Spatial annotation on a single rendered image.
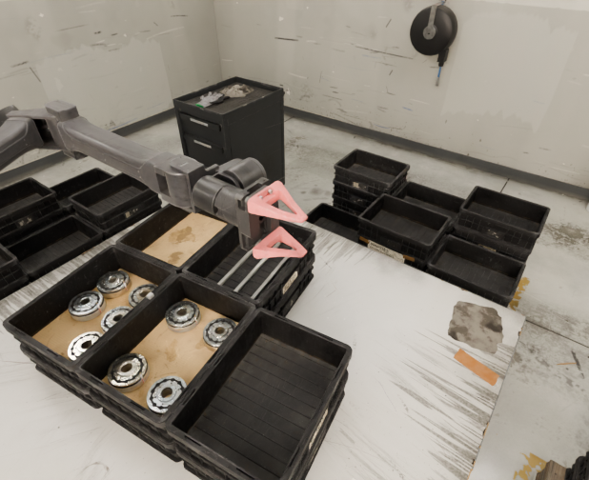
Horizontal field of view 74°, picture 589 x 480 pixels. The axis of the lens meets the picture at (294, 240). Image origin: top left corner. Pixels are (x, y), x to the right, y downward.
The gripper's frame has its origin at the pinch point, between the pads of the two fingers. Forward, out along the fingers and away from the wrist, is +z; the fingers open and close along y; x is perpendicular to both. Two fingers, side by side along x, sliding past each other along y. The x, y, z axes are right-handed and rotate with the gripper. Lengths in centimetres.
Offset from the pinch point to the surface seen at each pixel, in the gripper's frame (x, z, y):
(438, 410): -34, 25, 75
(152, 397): 16, -34, 59
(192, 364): 3, -35, 62
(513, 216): -183, 18, 98
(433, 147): -324, -76, 140
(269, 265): -42, -44, 63
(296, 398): -7, -6, 62
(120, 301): 1, -72, 62
